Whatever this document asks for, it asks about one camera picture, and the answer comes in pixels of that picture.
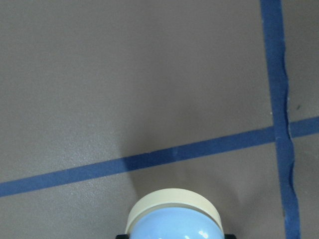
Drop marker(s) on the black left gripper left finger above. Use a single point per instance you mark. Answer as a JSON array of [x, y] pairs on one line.
[[122, 236]]

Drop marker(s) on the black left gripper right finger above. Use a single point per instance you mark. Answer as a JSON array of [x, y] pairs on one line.
[[229, 236]]

